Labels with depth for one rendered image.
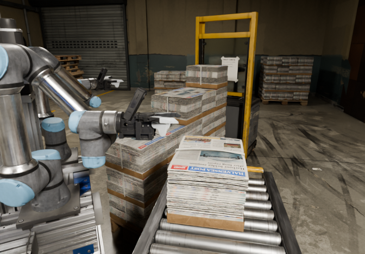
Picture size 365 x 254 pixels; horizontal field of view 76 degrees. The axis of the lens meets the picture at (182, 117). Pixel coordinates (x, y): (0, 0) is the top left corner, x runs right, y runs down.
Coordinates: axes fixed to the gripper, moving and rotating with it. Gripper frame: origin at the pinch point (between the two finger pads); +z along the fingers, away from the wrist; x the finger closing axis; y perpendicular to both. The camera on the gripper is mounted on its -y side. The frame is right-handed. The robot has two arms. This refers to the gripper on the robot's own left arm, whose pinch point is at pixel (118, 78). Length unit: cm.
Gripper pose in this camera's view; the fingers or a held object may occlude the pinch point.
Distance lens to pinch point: 192.4
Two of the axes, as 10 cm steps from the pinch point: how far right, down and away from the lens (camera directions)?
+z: 6.5, -2.0, 7.4
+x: 7.6, 3.0, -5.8
